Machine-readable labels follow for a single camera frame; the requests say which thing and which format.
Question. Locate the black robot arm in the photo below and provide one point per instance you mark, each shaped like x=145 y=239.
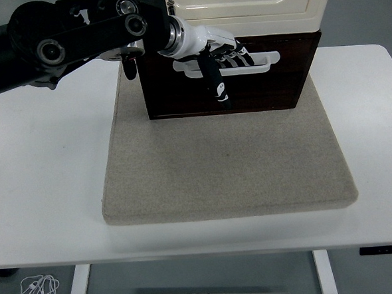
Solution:
x=76 y=34

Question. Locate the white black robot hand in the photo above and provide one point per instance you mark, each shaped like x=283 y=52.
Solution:
x=199 y=40

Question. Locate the black caster wheel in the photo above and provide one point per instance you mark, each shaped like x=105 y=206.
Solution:
x=4 y=272

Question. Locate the dark brown wooden drawer casing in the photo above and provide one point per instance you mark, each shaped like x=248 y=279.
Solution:
x=318 y=43

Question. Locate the dark brown wooden drawer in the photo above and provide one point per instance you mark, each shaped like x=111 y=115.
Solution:
x=265 y=89

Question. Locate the white table leg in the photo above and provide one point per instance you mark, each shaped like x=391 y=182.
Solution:
x=78 y=287
x=325 y=272

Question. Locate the black table control panel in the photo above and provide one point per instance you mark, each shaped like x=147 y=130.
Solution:
x=385 y=250

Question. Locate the beige fabric mat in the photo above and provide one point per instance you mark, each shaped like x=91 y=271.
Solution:
x=217 y=172

